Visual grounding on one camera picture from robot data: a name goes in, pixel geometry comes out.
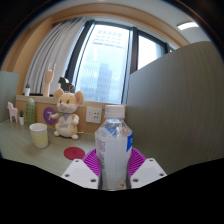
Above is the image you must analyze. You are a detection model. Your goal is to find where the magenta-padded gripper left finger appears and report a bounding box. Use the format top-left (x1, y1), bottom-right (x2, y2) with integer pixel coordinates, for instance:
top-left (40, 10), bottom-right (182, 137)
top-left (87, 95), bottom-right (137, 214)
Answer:
top-left (61, 148), bottom-right (101, 190)

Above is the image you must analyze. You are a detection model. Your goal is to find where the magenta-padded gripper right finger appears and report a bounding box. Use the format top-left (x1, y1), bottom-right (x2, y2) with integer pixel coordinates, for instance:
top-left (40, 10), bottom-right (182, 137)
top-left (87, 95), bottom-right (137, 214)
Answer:
top-left (127, 147), bottom-right (168, 189)

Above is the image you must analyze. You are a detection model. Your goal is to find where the clear plastic water bottle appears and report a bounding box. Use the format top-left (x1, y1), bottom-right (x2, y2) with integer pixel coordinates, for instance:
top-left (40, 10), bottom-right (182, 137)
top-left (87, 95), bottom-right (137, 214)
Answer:
top-left (94, 104), bottom-right (134, 192)

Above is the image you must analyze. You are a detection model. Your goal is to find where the flat round red coaster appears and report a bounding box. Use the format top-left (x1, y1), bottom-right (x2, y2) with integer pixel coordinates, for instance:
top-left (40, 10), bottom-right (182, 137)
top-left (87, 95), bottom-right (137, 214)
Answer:
top-left (63, 146), bottom-right (86, 161)

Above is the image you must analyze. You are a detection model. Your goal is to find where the white and yellow cup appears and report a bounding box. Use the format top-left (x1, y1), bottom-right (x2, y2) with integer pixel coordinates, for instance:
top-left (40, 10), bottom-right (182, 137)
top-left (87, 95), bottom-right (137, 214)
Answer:
top-left (28, 122), bottom-right (49, 149)

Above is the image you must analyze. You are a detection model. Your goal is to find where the beige plush mouse toy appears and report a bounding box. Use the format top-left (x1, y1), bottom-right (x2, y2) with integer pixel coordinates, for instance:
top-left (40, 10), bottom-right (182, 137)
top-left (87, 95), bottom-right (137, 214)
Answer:
top-left (50, 88), bottom-right (85, 141)

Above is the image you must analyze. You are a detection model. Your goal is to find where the round purple number sign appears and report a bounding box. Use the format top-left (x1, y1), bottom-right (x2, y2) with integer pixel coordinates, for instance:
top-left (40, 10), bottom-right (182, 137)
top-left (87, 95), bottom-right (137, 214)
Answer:
top-left (42, 106), bottom-right (58, 126)

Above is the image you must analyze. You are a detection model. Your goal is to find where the large grey-green desk partition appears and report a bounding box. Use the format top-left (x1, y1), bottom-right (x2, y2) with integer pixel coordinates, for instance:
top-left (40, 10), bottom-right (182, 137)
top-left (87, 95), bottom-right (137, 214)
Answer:
top-left (124, 40), bottom-right (224, 175)

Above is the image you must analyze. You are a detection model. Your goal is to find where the small potted plant white pot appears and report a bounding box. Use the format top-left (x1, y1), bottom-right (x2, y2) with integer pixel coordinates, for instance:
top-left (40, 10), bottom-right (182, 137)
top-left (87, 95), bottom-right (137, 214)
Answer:
top-left (23, 83), bottom-right (31, 97)
top-left (18, 109), bottom-right (25, 126)

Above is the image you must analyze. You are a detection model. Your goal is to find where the tall green cactus figure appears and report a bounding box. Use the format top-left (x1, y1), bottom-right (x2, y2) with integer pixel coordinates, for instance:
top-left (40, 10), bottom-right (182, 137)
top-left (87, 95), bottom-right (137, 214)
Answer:
top-left (25, 97), bottom-right (37, 127)

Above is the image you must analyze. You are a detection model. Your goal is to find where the pink horse figure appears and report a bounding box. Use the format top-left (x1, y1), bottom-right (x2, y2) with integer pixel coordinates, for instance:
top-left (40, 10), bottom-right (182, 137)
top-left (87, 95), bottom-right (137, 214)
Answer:
top-left (7, 101), bottom-right (19, 123)

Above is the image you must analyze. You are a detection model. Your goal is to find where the black horse figure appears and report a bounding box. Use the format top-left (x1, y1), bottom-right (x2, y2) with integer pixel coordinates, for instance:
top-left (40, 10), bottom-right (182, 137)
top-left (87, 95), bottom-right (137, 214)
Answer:
top-left (57, 76), bottom-right (76, 94)

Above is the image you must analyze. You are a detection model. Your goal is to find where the wooden hand model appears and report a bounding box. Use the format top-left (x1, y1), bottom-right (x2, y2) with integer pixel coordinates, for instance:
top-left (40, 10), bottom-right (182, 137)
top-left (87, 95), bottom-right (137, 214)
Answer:
top-left (42, 62), bottom-right (57, 98)

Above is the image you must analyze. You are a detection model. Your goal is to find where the pale green desk partition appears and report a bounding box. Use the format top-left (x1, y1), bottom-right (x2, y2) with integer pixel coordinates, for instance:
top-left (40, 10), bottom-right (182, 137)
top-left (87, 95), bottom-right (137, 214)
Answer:
top-left (0, 70), bottom-right (20, 124)

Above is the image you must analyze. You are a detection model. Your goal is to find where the white pleated curtain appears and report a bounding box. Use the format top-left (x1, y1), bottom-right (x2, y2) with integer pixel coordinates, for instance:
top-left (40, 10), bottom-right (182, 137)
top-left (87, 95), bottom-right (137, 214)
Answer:
top-left (23, 18), bottom-right (87, 96)

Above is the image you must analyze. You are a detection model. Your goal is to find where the black framed window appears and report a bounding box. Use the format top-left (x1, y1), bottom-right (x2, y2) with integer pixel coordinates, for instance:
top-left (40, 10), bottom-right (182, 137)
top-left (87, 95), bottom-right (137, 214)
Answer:
top-left (64, 20), bottom-right (174, 105)

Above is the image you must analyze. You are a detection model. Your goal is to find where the long ceiling light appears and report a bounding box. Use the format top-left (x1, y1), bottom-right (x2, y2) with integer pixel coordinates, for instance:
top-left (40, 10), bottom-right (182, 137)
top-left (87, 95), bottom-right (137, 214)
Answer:
top-left (177, 21), bottom-right (200, 31)

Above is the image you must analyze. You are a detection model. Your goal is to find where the white wall socket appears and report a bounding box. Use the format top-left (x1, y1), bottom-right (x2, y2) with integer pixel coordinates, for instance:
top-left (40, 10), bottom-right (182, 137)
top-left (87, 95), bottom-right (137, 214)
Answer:
top-left (85, 106), bottom-right (103, 124)

